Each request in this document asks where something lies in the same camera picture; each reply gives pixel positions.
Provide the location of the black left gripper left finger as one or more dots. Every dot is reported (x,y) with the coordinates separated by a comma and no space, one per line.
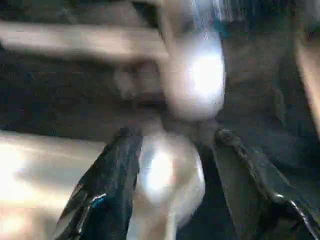
(100,187)

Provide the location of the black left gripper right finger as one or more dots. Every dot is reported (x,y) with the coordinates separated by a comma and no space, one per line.
(250,187)

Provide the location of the white plastic table leg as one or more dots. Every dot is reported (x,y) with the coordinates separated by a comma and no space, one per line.
(162,175)
(75,40)

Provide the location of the white plastic table top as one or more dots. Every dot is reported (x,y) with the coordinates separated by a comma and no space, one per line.
(30,175)

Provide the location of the black work mat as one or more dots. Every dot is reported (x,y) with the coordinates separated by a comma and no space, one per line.
(50,100)

